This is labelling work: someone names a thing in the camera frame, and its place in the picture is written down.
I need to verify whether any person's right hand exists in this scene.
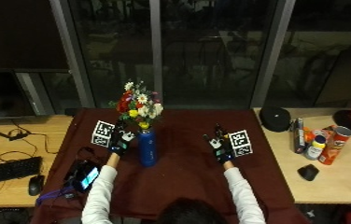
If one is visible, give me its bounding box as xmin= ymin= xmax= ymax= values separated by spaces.
xmin=201 ymin=123 xmax=236 ymax=165

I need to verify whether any person's left hand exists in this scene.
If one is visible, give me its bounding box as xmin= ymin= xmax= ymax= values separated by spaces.
xmin=106 ymin=120 xmax=137 ymax=157

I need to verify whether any white marker cube left glove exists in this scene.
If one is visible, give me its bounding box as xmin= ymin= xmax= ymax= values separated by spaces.
xmin=89 ymin=119 xmax=116 ymax=148

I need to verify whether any white marker cube glove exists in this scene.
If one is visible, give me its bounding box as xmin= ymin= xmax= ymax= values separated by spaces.
xmin=89 ymin=119 xmax=116 ymax=148
xmin=228 ymin=129 xmax=253 ymax=158

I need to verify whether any blue bottle vase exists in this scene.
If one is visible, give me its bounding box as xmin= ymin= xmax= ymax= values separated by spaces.
xmin=137 ymin=127 xmax=158 ymax=168

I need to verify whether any white marker cube right glove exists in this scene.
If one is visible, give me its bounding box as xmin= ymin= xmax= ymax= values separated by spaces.
xmin=228 ymin=129 xmax=253 ymax=158

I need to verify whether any colourful flower bouquet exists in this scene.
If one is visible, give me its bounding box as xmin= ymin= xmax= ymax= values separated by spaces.
xmin=108 ymin=78 xmax=164 ymax=131

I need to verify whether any dark red tablecloth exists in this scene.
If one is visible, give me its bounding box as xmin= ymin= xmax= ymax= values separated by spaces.
xmin=29 ymin=107 xmax=312 ymax=224

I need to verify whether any black round pouch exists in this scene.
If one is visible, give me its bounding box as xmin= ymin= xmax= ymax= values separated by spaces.
xmin=258 ymin=105 xmax=292 ymax=133

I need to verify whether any black smartphone lit screen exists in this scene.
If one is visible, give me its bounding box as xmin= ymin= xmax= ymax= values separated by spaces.
xmin=70 ymin=161 xmax=101 ymax=193

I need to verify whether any dark snack bar packet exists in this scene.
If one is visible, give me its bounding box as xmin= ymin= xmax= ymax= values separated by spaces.
xmin=292 ymin=117 xmax=306 ymax=155

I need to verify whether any orange snack packet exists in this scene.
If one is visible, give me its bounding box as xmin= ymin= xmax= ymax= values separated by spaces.
xmin=302 ymin=126 xmax=318 ymax=144

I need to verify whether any white bottle yellow cap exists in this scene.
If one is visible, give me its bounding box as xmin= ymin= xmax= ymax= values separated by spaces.
xmin=304 ymin=134 xmax=326 ymax=161

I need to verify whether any black ergonomic mouse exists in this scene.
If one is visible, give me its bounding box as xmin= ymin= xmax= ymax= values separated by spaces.
xmin=296 ymin=163 xmax=321 ymax=182

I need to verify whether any black computer mouse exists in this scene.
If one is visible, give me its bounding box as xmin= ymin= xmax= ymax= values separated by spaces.
xmin=28 ymin=174 xmax=46 ymax=197

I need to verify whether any red chips can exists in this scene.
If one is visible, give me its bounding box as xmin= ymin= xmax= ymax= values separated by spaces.
xmin=317 ymin=125 xmax=351 ymax=166

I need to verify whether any black computer monitor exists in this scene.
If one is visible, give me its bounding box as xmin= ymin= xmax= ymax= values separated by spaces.
xmin=0 ymin=68 xmax=56 ymax=121

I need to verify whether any black keyboard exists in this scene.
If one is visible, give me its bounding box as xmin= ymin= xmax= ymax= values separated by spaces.
xmin=0 ymin=156 xmax=44 ymax=188

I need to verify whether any black desk cable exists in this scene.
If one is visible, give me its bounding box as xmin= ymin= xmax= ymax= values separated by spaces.
xmin=0 ymin=119 xmax=60 ymax=163

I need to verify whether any purple strap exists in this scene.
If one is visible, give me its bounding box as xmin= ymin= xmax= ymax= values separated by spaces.
xmin=34 ymin=186 xmax=77 ymax=207

